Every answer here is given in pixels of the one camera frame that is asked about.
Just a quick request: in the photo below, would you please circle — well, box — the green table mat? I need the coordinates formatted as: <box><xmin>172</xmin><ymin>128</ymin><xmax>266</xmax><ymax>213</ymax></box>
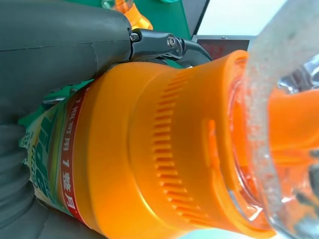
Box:
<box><xmin>63</xmin><ymin>0</ymin><xmax>192</xmax><ymax>41</ymax></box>

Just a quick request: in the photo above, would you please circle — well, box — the grey framed dark panel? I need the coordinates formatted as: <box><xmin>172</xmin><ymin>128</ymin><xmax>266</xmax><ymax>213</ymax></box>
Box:
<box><xmin>191</xmin><ymin>34</ymin><xmax>258</xmax><ymax>62</ymax></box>

